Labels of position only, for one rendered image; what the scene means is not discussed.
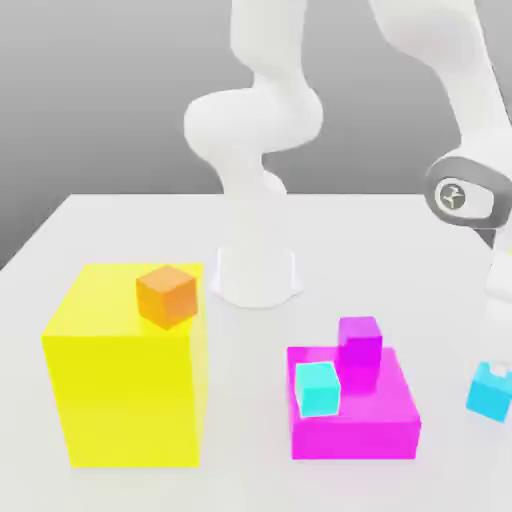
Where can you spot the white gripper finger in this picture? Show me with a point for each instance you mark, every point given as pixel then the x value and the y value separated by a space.
pixel 498 370

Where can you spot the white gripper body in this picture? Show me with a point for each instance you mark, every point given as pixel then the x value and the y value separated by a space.
pixel 500 324

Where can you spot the small blue cube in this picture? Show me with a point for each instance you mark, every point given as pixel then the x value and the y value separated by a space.
pixel 486 394

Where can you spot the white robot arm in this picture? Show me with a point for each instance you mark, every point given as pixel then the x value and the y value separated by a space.
pixel 256 120

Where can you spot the small purple cube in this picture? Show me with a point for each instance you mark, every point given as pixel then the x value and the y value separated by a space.
pixel 360 348

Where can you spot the small cyan cube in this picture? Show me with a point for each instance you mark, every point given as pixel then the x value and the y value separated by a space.
pixel 318 388

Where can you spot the small orange cube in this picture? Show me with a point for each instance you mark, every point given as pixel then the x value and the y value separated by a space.
pixel 166 298

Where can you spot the large magenta box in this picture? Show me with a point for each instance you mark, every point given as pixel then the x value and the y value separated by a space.
pixel 360 428

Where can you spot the large yellow box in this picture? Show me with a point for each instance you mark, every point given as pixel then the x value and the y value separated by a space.
pixel 128 396

